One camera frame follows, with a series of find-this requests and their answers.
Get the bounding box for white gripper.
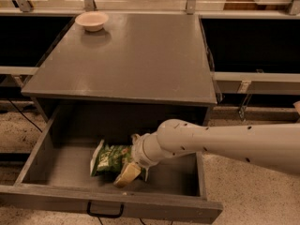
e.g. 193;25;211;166
113;133;159;188

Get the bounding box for green jalapeno chip bag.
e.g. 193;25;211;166
90;140;148;181

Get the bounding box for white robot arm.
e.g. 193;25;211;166
114;119;300;188

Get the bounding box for grey open drawer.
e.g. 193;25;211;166
1;101;223;224

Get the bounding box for grey cabinet counter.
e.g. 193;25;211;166
21;12;218;143

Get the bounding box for beige bowl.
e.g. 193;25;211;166
75;11;109;32

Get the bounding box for black drawer handle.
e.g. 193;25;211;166
86;202;125;219

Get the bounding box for black floor cable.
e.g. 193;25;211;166
0;89;44;133

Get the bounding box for metal railing frame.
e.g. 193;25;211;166
1;0;300;107

